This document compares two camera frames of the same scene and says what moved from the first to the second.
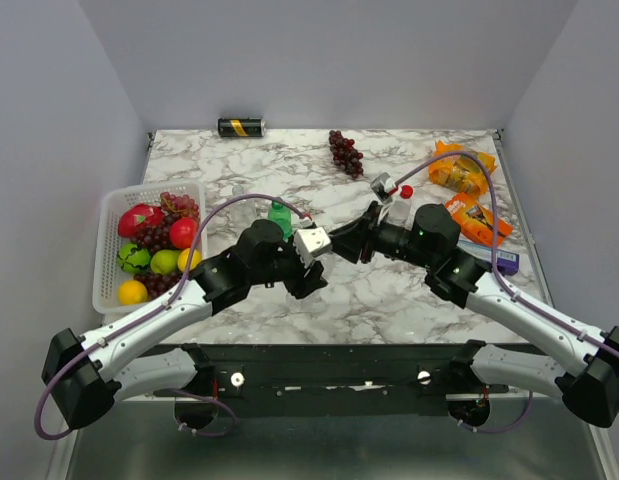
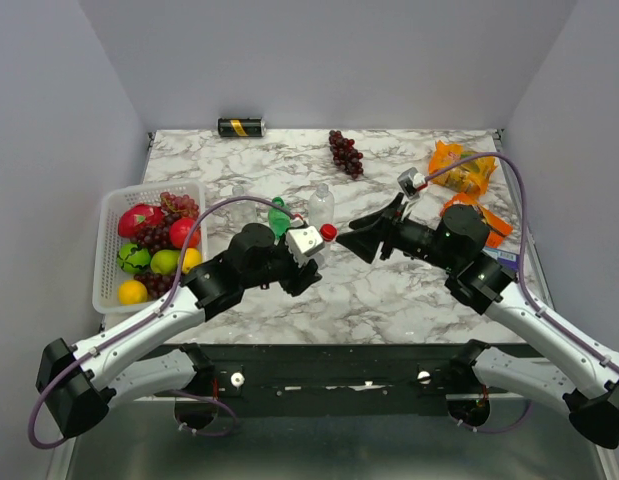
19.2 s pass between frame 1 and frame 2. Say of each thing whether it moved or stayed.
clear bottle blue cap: moved
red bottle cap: moved
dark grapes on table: stayed
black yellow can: stayed
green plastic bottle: stayed
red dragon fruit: stayed
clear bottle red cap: moved
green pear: stayed
